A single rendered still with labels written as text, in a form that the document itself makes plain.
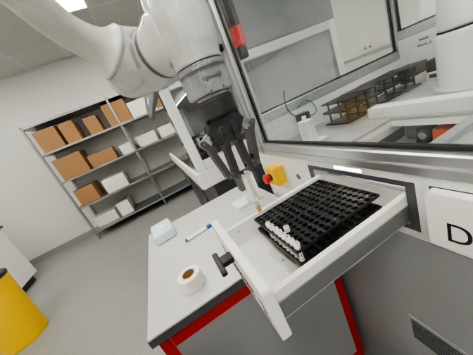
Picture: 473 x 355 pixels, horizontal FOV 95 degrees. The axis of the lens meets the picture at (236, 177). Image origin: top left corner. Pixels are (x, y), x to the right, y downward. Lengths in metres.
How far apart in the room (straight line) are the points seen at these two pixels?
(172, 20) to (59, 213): 4.72
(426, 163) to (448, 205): 0.07
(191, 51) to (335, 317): 0.93
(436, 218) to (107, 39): 0.65
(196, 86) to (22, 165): 4.67
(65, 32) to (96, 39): 0.05
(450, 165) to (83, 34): 0.62
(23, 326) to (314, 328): 2.53
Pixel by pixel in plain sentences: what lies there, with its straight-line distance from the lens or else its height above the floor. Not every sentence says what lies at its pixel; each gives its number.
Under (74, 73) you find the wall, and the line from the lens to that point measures 4.79.
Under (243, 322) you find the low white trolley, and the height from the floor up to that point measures 0.61.
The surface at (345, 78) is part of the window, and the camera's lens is 0.53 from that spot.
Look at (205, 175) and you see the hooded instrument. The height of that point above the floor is 0.88.
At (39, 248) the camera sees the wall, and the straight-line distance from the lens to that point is 5.32.
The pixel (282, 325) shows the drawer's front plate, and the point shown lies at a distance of 0.41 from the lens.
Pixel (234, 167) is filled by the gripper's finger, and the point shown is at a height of 1.06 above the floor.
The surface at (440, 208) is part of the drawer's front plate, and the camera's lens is 0.49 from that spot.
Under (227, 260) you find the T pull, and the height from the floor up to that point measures 0.91.
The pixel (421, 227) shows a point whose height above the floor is 0.83.
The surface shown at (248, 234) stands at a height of 0.85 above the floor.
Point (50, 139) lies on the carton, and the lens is 4.34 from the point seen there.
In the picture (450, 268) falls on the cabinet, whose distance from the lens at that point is 0.60.
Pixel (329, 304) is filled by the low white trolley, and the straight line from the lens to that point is 0.93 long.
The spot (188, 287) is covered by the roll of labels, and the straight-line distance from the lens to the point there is 0.68.
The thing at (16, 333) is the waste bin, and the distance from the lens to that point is 2.95.
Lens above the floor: 1.18
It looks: 18 degrees down
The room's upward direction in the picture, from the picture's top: 23 degrees counter-clockwise
